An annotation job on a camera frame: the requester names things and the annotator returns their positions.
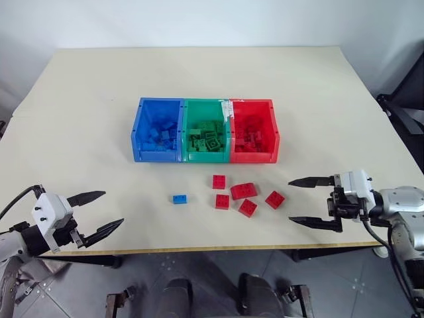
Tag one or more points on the dark rounded shape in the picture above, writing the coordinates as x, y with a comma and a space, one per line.
178, 298
258, 296

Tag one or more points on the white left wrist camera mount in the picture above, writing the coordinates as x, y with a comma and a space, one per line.
49, 208

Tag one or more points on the green square building brick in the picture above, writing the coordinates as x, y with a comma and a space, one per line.
212, 145

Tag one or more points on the red building brick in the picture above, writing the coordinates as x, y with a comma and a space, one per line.
243, 147
254, 136

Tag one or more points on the white torn tape strip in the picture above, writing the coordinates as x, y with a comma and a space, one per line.
226, 108

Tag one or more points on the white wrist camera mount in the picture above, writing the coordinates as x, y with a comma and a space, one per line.
356, 182
49, 208

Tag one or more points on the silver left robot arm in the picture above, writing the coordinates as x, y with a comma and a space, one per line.
13, 251

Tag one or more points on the black table crossbar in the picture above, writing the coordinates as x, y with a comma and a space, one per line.
331, 254

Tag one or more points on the white caster wheel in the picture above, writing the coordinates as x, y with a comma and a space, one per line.
381, 251

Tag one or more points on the large red sloped brick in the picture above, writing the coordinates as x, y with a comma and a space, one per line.
244, 190

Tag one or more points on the small red square brick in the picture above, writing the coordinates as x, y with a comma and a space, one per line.
247, 208
219, 181
275, 199
222, 201

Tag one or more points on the blue plastic bin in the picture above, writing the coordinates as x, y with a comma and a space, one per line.
137, 132

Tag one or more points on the green plastic bin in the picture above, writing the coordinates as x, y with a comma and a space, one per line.
202, 157

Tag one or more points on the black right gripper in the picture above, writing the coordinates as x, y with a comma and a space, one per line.
344, 205

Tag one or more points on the red plastic bin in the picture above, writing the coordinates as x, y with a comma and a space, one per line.
275, 139

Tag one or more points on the brown metal frame piece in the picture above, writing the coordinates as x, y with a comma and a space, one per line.
299, 298
116, 303

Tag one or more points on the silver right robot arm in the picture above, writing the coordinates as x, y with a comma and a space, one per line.
404, 205

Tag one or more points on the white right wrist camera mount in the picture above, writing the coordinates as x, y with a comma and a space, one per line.
356, 182

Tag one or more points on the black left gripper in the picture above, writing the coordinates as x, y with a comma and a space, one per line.
64, 236

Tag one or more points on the black metal stand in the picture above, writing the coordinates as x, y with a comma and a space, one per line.
409, 109

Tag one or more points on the green long building brick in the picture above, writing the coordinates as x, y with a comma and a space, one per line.
194, 132

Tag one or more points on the small blue building brick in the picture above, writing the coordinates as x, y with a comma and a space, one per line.
179, 198

